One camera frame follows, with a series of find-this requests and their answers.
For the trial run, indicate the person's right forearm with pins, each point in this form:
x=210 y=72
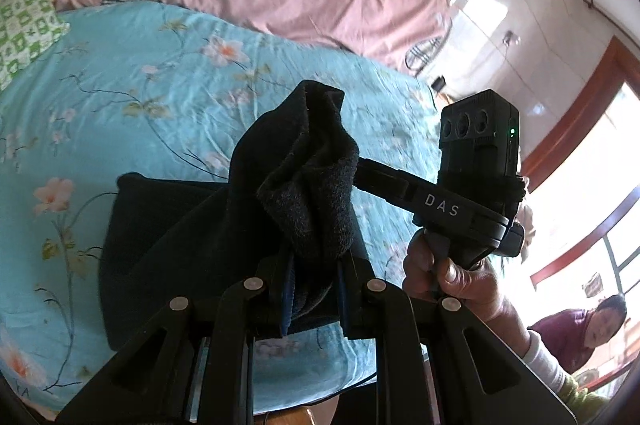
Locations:
x=555 y=370

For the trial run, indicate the blue floral bedsheet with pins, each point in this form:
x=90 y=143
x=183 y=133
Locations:
x=125 y=80

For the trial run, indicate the person's right hand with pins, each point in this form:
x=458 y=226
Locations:
x=475 y=290

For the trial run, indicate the small wall hook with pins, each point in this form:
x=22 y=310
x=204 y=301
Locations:
x=510 y=38

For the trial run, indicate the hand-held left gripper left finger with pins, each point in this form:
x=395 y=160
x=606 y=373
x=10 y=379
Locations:
x=286 y=305

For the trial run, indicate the brown wooden window frame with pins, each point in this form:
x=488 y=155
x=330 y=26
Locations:
x=570 y=125

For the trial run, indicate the green patterned pillow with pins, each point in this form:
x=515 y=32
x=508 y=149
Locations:
x=20 y=30

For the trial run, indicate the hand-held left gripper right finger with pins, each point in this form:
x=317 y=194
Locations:
x=350 y=305

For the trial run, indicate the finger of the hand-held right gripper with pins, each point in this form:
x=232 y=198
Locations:
x=387 y=182

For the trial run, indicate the black pants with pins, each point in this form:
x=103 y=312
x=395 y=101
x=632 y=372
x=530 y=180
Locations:
x=175 y=230

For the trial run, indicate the black wall plug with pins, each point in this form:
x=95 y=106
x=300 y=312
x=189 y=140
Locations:
x=438 y=83

